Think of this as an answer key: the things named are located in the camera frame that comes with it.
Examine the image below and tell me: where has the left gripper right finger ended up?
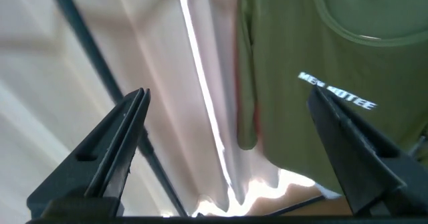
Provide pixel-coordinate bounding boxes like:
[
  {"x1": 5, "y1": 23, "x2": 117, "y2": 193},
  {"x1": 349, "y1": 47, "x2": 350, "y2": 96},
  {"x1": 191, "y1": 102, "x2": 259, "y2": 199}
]
[{"x1": 306, "y1": 85, "x2": 428, "y2": 217}]

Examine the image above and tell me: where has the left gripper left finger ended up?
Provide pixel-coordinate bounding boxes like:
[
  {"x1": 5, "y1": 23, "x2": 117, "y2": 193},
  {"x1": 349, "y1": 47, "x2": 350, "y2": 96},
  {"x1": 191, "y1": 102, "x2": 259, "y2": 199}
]
[{"x1": 25, "y1": 87, "x2": 152, "y2": 221}]

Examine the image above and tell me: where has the black clothes rack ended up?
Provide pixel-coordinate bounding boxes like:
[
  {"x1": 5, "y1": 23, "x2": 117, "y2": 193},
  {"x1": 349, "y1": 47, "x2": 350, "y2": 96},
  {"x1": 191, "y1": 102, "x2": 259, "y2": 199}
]
[{"x1": 43, "y1": 0, "x2": 326, "y2": 217}]

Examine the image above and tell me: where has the beige curtain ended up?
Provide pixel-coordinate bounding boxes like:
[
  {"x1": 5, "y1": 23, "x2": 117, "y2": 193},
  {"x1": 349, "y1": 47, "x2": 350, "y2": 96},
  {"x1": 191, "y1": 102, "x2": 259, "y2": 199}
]
[{"x1": 0, "y1": 0, "x2": 282, "y2": 224}]

